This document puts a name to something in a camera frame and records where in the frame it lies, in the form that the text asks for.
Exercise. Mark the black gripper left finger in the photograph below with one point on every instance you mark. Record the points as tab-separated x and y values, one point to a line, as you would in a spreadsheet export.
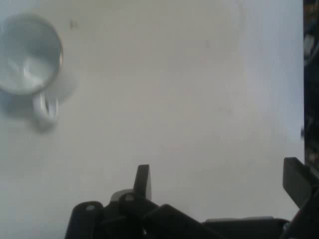
129	219

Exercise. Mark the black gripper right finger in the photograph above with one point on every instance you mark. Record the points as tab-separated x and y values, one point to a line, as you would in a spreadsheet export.
299	179

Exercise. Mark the white mug with metal rim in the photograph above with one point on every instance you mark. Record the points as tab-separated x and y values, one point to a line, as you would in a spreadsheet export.
27	54

